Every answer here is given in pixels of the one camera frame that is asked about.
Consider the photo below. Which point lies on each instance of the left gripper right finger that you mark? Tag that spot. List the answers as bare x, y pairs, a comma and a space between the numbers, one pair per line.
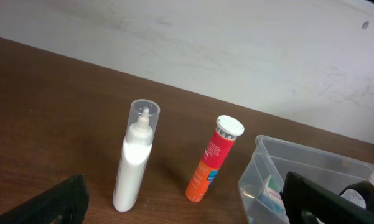
307, 202

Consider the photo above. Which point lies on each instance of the dark bottle white cap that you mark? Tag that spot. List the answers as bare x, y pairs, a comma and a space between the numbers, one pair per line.
361, 193

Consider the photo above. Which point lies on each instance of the white green medicine box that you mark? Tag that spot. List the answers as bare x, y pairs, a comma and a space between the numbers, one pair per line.
269, 196

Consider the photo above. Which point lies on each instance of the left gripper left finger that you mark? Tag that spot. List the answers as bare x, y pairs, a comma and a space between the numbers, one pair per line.
66, 202

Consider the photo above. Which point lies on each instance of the clear plastic container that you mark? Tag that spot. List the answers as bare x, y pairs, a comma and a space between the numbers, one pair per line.
274, 157

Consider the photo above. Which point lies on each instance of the white spray bottle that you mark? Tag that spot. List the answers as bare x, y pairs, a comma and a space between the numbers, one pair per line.
135, 152

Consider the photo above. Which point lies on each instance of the orange tube white cap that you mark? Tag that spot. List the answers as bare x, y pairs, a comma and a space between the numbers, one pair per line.
227, 131

